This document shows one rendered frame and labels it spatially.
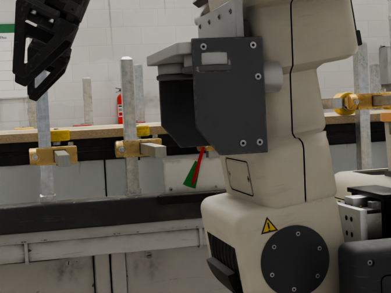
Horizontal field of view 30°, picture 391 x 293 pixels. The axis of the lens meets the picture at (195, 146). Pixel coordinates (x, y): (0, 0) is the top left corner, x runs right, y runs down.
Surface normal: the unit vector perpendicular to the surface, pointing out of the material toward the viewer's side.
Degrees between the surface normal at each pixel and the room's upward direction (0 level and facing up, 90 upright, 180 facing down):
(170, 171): 90
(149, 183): 90
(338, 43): 90
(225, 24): 90
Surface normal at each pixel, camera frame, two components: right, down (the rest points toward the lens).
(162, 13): 0.22, 0.04
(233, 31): -0.97, 0.06
